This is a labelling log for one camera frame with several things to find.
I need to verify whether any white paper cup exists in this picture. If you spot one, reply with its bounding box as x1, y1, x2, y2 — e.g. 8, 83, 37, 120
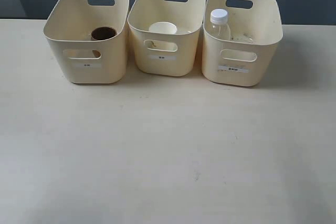
145, 22, 178, 51

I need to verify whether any clear plastic bottle white cap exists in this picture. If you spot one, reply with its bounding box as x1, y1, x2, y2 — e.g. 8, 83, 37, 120
209, 8, 231, 41

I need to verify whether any brown wooden cup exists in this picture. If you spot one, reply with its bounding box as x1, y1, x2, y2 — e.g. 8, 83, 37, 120
91, 26, 118, 59

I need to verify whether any middle cream plastic bin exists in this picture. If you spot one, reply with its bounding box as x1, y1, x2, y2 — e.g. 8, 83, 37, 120
128, 0, 206, 77

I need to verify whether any cream plastic bin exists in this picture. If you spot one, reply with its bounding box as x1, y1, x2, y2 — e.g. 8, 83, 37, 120
202, 0, 283, 87
128, 0, 206, 77
44, 0, 129, 84

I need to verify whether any right cream plastic bin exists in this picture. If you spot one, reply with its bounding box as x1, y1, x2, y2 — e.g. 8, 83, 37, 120
202, 0, 283, 87

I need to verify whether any left cream plastic bin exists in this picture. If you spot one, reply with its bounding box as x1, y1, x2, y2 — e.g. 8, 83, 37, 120
44, 0, 129, 84

